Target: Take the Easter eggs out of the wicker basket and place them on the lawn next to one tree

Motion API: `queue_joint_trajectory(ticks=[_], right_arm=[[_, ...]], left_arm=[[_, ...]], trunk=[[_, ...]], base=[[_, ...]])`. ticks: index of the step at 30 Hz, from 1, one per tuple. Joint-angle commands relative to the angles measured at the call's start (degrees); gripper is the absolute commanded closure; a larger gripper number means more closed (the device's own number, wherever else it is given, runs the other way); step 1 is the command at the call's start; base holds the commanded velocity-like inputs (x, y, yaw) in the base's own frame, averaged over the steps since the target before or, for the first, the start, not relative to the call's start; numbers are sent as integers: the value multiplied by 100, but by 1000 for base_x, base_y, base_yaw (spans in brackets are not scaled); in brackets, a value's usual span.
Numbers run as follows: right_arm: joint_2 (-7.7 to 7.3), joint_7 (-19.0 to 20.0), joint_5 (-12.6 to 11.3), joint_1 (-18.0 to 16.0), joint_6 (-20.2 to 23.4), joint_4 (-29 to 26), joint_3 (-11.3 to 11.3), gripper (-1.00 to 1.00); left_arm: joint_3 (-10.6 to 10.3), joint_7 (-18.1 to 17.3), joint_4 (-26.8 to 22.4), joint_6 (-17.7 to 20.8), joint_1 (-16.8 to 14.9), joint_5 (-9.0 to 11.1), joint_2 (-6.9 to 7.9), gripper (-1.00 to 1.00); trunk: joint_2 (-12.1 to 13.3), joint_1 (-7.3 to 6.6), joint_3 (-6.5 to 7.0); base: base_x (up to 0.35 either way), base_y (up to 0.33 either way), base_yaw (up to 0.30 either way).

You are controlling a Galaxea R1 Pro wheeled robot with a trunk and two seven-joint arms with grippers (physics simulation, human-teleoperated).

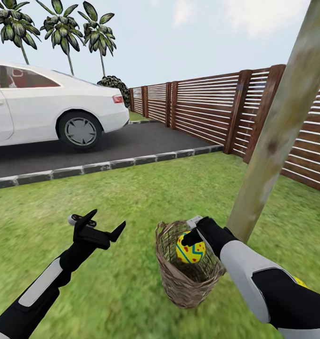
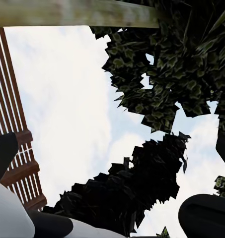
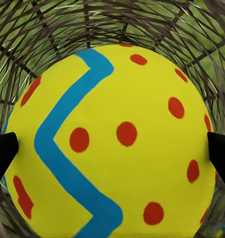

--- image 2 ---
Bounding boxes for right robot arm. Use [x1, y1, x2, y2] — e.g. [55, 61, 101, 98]
[0, 184, 126, 238]

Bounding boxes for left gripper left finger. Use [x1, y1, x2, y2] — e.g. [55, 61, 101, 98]
[0, 131, 19, 180]

